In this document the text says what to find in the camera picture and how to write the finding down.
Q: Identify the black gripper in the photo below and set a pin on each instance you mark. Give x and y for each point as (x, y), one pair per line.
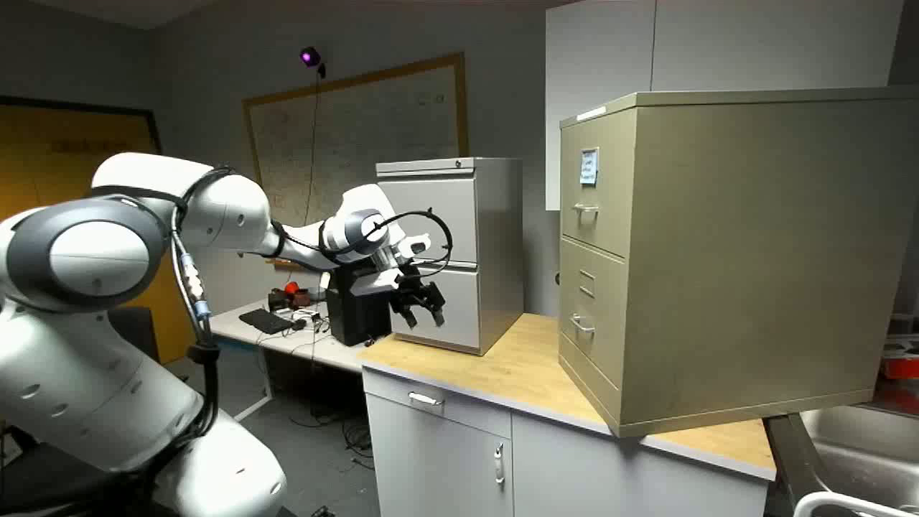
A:
(416, 291)

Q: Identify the beige bottom cabinet drawer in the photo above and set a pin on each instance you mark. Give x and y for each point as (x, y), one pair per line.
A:
(594, 304)

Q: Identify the beige cabinet drawer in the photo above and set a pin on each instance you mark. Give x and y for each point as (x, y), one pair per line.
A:
(595, 192)
(594, 304)

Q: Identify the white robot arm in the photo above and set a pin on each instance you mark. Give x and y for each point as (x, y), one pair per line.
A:
(76, 382)

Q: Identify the grey file cabinet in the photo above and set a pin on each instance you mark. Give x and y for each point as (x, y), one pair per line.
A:
(482, 202)

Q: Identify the white base cabinet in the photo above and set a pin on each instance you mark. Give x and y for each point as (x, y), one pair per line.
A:
(445, 452)

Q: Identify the beige top cabinet drawer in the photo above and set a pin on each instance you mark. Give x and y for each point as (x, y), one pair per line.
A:
(595, 192)

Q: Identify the beige file cabinet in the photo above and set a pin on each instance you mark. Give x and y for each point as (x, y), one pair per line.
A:
(766, 252)

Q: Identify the white desk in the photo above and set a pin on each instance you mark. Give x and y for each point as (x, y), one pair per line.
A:
(312, 341)

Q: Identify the red object on desk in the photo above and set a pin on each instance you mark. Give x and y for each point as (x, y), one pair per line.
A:
(289, 297)

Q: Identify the black keyboard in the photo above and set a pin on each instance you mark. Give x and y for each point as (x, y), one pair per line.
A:
(271, 321)

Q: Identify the wood-framed whiteboard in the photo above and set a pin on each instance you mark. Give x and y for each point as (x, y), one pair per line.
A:
(318, 140)

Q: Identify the orange door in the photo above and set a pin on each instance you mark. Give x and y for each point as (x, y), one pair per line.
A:
(71, 264)

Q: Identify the steel sink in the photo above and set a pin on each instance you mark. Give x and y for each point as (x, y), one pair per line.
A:
(870, 452)

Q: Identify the purple-lit camera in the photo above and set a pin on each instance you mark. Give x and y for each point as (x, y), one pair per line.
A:
(315, 61)

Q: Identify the white wall cupboard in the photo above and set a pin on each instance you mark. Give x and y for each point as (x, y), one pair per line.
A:
(600, 50)

